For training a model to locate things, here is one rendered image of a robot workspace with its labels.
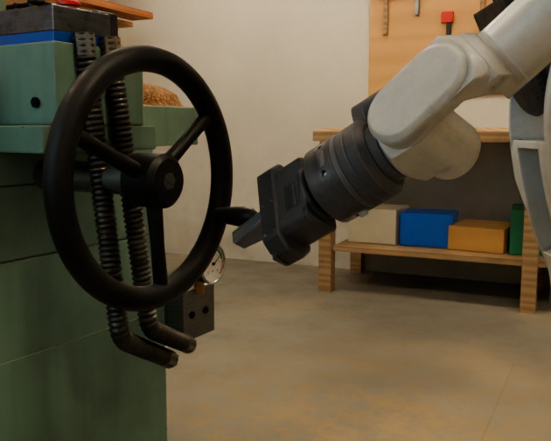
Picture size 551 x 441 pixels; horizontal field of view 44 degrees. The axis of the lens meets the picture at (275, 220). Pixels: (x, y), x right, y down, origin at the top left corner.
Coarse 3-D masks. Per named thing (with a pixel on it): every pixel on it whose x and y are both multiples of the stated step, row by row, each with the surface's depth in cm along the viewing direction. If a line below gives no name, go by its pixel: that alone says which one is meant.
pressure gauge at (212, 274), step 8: (216, 256) 106; (224, 256) 108; (216, 264) 106; (224, 264) 108; (208, 272) 105; (216, 272) 106; (200, 280) 105; (208, 280) 105; (216, 280) 106; (200, 288) 107
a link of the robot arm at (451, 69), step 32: (480, 32) 64; (416, 64) 64; (448, 64) 61; (480, 64) 61; (512, 64) 61; (384, 96) 65; (416, 96) 63; (448, 96) 61; (384, 128) 64; (416, 128) 62
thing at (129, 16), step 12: (12, 0) 345; (24, 0) 352; (48, 0) 360; (84, 0) 377; (96, 0) 386; (120, 12) 411; (132, 12) 416; (144, 12) 428; (120, 24) 439; (132, 24) 448
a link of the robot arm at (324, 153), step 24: (288, 168) 76; (312, 168) 71; (336, 168) 69; (264, 192) 77; (288, 192) 75; (312, 192) 71; (336, 192) 70; (264, 216) 76; (288, 216) 73; (312, 216) 72; (336, 216) 72; (360, 216) 72; (264, 240) 74; (288, 240) 74; (312, 240) 75; (288, 264) 75
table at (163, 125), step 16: (144, 112) 99; (160, 112) 102; (176, 112) 105; (192, 112) 109; (0, 128) 76; (16, 128) 74; (32, 128) 73; (48, 128) 73; (144, 128) 86; (160, 128) 102; (176, 128) 105; (0, 144) 76; (16, 144) 75; (32, 144) 73; (112, 144) 81; (144, 144) 86; (160, 144) 103; (192, 144) 109
